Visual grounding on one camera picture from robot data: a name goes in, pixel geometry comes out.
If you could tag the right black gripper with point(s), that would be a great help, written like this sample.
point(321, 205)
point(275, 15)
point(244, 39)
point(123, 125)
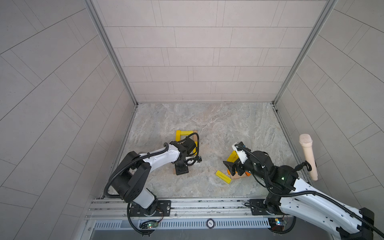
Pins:
point(231, 165)

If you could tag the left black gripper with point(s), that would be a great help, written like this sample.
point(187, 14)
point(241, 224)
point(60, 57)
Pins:
point(182, 171)

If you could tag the yellow block bottom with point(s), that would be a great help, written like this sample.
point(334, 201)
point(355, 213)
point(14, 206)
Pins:
point(196, 148)

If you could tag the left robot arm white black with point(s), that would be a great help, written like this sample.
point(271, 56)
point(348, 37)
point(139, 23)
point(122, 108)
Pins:
point(128, 180)

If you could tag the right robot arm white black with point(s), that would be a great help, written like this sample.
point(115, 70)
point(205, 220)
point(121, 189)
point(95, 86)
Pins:
point(291, 195)

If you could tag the yellow block right pair inner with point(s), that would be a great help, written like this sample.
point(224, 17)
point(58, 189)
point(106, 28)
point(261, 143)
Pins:
point(233, 157)

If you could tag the right circuit board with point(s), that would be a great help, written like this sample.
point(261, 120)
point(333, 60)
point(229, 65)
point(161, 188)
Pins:
point(277, 224)

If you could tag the circuit board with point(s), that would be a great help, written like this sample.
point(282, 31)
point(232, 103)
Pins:
point(148, 225)
point(277, 224)

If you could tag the left circuit board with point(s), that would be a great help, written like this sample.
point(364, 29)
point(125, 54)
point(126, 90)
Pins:
point(148, 225)

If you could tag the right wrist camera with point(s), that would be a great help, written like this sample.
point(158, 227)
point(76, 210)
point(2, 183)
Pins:
point(240, 148)

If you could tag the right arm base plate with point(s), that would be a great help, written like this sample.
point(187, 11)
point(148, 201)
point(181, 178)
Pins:
point(261, 207)

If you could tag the aluminium rail frame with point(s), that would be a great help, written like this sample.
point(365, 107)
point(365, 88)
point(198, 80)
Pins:
point(193, 219)

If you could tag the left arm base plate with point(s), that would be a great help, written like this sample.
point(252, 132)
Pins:
point(159, 208)

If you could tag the beige cylinder post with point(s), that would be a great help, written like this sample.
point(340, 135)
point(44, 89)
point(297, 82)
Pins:
point(307, 144)

